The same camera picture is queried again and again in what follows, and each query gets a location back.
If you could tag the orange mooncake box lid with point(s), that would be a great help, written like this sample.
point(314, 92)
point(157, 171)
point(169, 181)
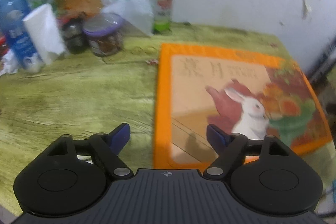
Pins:
point(239, 92)

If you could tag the purple lidded porridge can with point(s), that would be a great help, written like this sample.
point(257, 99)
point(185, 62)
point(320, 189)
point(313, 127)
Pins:
point(104, 34)

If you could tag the white paper roll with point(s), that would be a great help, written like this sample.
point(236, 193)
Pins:
point(42, 27)

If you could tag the dark glass jar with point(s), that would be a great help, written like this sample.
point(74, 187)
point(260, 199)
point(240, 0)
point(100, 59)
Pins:
point(73, 36)

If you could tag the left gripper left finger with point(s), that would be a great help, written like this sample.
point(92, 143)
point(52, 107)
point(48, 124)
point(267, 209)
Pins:
point(70, 175)

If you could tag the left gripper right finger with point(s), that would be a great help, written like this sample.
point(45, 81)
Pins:
point(265, 175)

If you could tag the blue water bottle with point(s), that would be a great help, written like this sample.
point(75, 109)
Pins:
point(12, 14)

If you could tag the green Tsingtao beer can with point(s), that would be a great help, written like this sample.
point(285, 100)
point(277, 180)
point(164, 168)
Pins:
point(162, 12)

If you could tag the translucent white plastic bag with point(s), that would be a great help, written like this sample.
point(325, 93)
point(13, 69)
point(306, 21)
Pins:
point(137, 15)

